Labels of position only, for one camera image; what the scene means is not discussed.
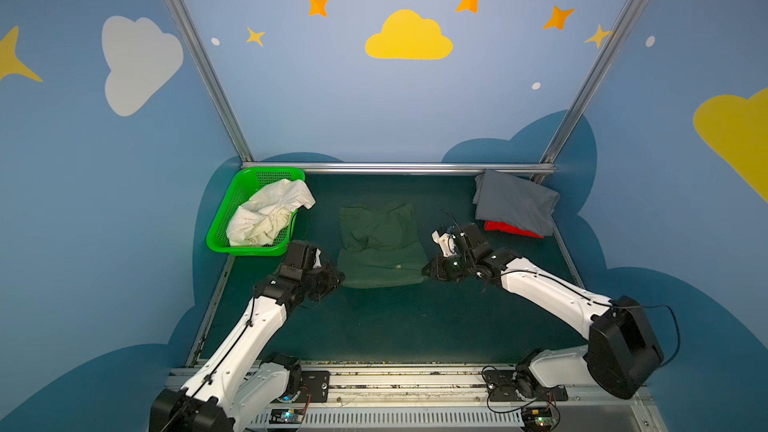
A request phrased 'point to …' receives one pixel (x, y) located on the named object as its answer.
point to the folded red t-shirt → (502, 226)
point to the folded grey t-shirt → (508, 201)
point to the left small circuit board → (286, 416)
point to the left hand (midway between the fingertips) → (349, 275)
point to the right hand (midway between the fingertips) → (424, 268)
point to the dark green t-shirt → (380, 249)
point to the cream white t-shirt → (264, 217)
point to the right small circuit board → (537, 417)
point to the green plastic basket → (248, 183)
